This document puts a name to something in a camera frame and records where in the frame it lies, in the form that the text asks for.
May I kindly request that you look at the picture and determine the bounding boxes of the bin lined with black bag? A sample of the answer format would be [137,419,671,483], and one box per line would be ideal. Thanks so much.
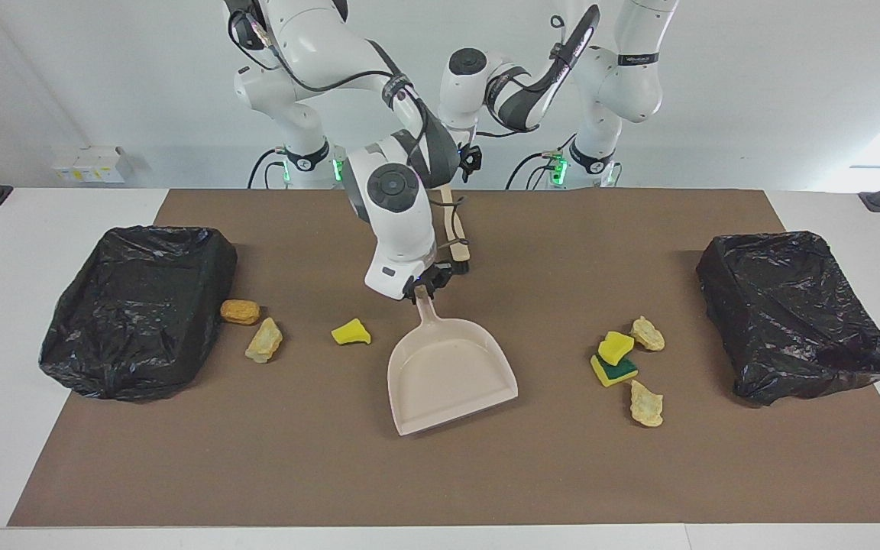
[39,225,238,402]
[696,231,880,406]

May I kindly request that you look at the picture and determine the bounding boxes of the plain yellow sponge block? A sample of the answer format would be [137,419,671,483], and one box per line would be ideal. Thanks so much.
[598,331,636,366]

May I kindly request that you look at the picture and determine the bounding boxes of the small yellow sponge wedge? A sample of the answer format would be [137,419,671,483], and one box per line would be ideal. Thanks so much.
[331,319,372,346]

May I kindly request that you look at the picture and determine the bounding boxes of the beige foam chunk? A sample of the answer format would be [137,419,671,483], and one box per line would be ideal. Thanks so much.
[245,317,284,364]
[629,380,665,429]
[631,315,666,352]

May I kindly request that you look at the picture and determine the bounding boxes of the yellow sponge with green pad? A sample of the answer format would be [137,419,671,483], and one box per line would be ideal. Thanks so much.
[590,353,639,388]

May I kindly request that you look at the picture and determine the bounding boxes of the beige plastic dustpan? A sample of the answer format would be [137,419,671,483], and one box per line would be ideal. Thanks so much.
[387,285,519,437]

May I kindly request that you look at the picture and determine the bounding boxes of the brown table mat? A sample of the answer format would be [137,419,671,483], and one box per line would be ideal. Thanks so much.
[8,189,880,528]

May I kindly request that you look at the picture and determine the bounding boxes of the white box with yellow labels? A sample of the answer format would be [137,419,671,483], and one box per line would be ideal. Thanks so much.
[50,145,135,184]

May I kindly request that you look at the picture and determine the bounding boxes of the black left arm base cable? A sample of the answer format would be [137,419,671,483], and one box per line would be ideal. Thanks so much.
[505,149,563,190]

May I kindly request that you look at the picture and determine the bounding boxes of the black arm base cable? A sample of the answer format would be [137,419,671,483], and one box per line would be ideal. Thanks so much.
[505,149,563,190]
[247,147,288,189]

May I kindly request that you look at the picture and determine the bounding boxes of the beige hand brush black bristles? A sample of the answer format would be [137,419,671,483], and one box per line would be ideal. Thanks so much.
[440,183,473,276]

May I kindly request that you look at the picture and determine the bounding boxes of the black right arm base cable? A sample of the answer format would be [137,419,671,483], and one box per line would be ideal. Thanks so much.
[247,147,288,189]

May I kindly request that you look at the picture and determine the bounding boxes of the orange-brown bread roll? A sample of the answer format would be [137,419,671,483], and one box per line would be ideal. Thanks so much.
[220,299,262,326]

